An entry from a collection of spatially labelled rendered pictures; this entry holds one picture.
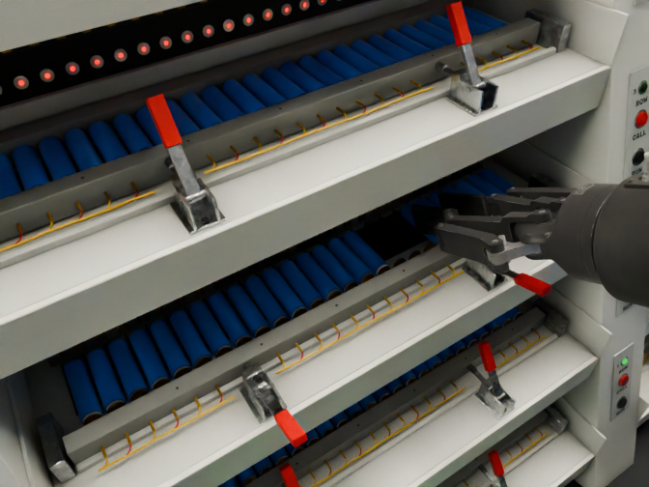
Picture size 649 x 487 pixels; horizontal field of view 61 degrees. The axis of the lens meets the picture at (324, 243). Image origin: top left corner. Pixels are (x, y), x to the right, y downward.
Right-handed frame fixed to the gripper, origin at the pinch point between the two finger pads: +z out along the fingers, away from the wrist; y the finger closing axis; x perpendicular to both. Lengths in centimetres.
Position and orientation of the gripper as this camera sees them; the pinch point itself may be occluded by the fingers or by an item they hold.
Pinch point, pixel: (449, 214)
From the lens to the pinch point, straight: 58.8
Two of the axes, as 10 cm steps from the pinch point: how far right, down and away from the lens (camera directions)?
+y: -8.5, 3.9, -3.5
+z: -4.3, -1.3, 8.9
